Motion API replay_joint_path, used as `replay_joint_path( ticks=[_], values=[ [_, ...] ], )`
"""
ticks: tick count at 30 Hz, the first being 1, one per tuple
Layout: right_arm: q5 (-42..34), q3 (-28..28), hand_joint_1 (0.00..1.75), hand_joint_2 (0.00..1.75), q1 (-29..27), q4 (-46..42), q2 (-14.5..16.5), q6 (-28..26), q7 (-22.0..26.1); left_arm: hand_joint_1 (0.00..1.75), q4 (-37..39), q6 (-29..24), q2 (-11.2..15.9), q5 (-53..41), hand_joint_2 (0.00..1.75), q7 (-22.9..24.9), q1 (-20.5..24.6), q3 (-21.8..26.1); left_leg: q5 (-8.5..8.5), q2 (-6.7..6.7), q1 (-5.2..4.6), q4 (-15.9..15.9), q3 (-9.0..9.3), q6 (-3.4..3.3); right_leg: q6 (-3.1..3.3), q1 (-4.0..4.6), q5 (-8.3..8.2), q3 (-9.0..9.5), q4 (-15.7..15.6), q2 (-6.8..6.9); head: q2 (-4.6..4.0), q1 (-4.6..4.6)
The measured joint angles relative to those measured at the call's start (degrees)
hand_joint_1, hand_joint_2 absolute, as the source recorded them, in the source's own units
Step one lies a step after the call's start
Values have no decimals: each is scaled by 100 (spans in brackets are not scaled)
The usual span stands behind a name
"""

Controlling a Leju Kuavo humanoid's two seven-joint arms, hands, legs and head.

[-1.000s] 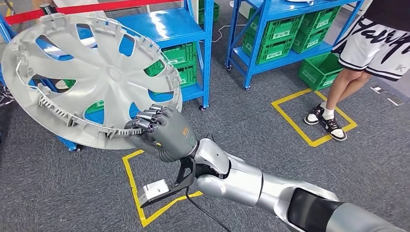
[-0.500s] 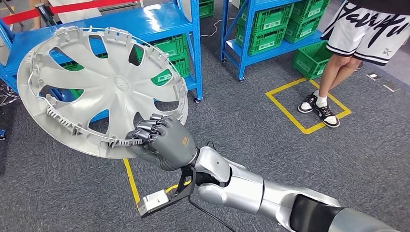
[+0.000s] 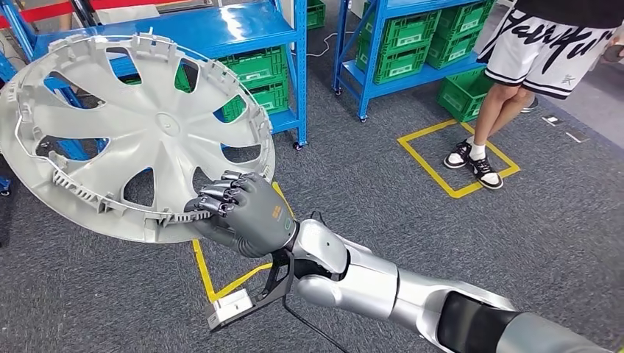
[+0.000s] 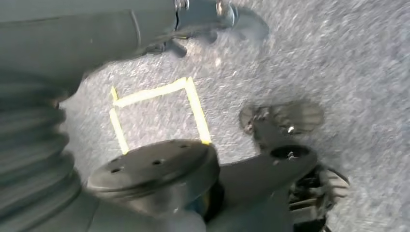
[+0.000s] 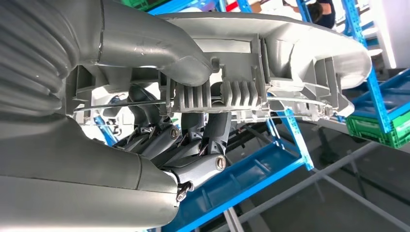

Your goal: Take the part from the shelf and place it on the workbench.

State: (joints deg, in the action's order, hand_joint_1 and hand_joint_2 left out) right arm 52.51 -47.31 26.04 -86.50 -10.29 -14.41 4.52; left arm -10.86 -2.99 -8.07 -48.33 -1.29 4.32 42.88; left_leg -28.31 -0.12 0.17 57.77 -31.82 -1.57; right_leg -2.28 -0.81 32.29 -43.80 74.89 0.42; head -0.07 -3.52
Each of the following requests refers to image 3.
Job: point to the yellow floor tape square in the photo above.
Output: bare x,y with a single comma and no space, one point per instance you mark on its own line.
424,167
205,273

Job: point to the red barrier belt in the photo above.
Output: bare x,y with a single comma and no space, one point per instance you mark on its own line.
44,12

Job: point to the white board panel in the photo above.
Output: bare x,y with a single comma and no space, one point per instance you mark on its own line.
286,12

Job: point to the green plastic crate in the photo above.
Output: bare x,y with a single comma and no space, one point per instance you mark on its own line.
258,66
395,63
316,14
463,19
453,51
463,95
183,80
273,97
409,29

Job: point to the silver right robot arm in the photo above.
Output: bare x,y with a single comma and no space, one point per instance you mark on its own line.
370,287

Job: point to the person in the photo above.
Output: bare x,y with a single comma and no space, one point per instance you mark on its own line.
536,48

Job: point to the small floor socket plate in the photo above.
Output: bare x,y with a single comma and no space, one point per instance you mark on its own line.
552,120
577,137

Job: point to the grey plastic wheel cover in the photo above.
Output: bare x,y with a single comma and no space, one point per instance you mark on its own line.
166,124

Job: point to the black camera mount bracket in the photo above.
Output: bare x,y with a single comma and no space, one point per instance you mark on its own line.
265,299

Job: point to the black stanchion post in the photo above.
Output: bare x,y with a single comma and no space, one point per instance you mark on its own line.
83,12

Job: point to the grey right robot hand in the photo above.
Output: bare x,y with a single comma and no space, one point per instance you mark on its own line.
258,219

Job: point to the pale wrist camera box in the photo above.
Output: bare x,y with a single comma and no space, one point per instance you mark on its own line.
229,307

